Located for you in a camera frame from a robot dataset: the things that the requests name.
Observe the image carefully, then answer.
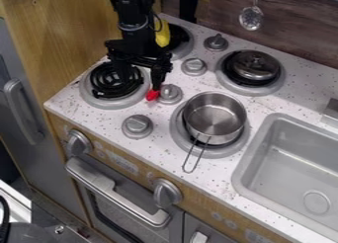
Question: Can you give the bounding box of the toy stove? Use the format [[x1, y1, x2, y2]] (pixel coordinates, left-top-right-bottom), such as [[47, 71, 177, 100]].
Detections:
[[77, 21, 289, 160]]

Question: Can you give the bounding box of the silver strainer spoon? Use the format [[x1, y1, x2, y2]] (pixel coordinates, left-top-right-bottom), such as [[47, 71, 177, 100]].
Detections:
[[237, 0, 266, 32]]

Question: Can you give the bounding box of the silver lid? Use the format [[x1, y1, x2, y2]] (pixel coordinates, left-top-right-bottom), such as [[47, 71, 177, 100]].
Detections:
[[229, 50, 282, 82]]

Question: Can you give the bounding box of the red toy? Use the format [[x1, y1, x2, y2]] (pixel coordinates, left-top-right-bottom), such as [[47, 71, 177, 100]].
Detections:
[[144, 88, 163, 102]]

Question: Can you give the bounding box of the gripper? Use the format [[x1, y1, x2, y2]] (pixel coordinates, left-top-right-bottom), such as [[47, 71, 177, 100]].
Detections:
[[103, 38, 175, 92]]

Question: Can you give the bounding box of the yellow toy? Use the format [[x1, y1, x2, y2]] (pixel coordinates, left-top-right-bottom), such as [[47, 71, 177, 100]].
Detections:
[[152, 19, 174, 49]]

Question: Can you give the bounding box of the grey toy fridge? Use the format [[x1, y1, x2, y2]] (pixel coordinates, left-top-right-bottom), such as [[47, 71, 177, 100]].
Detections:
[[0, 18, 90, 223]]

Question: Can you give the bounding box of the silver pot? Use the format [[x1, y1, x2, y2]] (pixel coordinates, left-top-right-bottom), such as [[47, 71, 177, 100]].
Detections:
[[181, 91, 249, 175]]

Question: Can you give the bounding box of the black tool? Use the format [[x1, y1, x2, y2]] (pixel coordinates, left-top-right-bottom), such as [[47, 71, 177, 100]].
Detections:
[[178, 0, 200, 25]]

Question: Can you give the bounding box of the tap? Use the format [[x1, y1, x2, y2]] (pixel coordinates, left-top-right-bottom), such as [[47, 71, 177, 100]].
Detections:
[[320, 97, 338, 126]]

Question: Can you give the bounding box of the toy sink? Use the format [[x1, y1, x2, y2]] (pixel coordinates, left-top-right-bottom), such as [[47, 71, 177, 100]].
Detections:
[[230, 113, 338, 242]]

